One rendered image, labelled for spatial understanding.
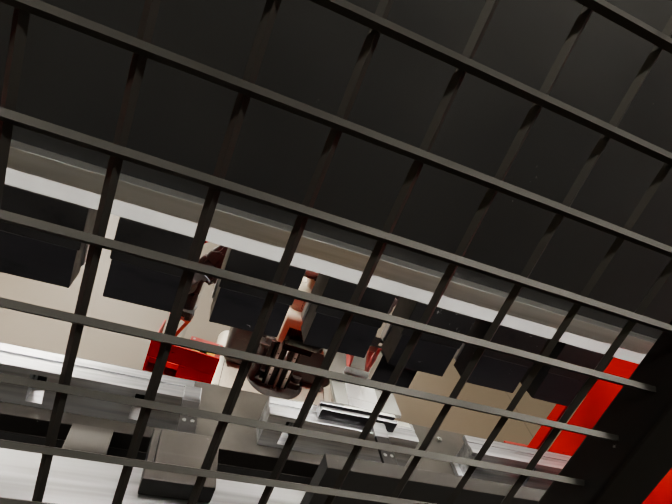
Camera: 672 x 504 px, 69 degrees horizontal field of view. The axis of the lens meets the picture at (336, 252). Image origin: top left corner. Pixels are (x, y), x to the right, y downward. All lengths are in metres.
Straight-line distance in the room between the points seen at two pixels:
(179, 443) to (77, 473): 0.16
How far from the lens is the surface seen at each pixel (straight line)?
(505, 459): 1.47
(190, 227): 0.92
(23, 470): 0.96
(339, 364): 1.37
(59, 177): 0.71
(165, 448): 0.94
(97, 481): 0.95
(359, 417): 1.23
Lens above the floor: 1.71
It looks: 20 degrees down
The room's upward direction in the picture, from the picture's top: 23 degrees clockwise
